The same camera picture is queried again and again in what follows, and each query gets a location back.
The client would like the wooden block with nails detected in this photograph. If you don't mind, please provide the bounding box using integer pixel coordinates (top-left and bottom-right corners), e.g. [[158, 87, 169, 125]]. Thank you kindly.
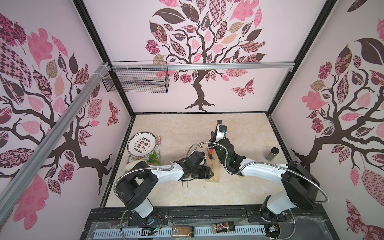
[[206, 150, 221, 183]]

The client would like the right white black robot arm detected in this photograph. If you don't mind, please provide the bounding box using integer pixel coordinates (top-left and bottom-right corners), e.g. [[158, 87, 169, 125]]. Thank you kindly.
[[209, 138, 320, 221]]

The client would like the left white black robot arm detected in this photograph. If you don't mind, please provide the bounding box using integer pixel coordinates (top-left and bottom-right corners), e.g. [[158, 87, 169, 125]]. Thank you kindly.
[[114, 158, 214, 219]]

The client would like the white round plate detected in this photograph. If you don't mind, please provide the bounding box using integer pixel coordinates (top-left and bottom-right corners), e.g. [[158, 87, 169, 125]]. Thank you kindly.
[[127, 132, 157, 157]]

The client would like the floral cloth mat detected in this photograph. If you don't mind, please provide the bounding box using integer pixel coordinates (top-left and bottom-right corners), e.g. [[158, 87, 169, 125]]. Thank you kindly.
[[127, 135, 162, 166]]

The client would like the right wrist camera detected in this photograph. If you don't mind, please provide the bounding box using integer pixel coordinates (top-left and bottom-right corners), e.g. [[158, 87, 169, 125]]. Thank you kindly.
[[214, 124, 227, 143]]

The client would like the white slotted cable duct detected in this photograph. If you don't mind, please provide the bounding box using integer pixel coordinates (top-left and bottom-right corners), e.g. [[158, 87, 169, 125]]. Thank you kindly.
[[91, 225, 266, 240]]

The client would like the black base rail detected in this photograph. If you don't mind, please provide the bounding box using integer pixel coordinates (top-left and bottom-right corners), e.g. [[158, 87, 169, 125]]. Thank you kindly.
[[80, 205, 339, 240]]

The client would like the black wire basket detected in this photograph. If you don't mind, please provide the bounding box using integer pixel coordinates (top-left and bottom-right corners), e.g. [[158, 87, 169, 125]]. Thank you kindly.
[[103, 60, 170, 93]]

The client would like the rear aluminium rail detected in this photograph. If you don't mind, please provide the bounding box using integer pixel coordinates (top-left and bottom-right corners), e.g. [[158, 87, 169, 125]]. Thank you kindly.
[[112, 62, 295, 71]]

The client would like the aluminium rail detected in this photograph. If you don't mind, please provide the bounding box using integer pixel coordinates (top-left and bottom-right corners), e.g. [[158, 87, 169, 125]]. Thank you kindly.
[[112, 62, 295, 71], [1, 63, 110, 223]]

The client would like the left aluminium rail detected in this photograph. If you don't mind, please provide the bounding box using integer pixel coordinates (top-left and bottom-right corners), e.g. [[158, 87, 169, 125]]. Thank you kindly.
[[1, 63, 110, 223]]

